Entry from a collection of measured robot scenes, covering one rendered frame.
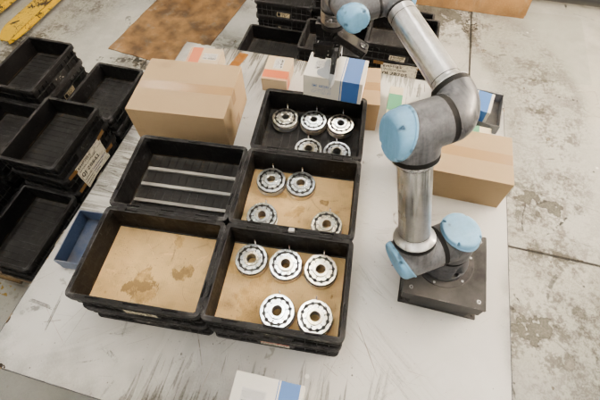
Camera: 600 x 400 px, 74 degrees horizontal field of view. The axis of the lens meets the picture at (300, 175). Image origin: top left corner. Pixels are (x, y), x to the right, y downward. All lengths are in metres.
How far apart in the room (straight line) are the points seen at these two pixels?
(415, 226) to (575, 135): 2.22
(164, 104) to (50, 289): 0.78
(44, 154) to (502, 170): 2.06
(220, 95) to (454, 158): 0.93
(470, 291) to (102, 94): 2.19
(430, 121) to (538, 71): 2.66
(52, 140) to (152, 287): 1.22
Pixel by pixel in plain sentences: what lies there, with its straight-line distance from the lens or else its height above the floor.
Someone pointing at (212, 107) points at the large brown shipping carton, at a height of 0.90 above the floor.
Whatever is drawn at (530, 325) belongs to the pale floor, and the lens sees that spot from 2.38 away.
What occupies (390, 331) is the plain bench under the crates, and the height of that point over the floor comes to 0.70.
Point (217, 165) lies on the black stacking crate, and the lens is 1.53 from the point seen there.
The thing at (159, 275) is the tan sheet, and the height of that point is 0.83.
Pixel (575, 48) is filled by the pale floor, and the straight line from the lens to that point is 3.87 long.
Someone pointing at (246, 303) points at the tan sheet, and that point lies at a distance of 1.28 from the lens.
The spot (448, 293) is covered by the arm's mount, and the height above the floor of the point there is 0.80.
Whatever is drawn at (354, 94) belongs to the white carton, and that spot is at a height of 1.09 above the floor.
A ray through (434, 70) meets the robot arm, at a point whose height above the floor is 1.40.
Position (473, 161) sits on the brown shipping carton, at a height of 0.86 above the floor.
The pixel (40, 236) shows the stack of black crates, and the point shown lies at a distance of 2.36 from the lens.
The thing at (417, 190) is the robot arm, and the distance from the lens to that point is 1.00.
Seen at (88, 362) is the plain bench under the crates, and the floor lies 0.70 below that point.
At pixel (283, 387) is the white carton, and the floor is 0.79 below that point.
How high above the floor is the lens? 2.05
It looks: 56 degrees down
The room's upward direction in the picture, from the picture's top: 1 degrees counter-clockwise
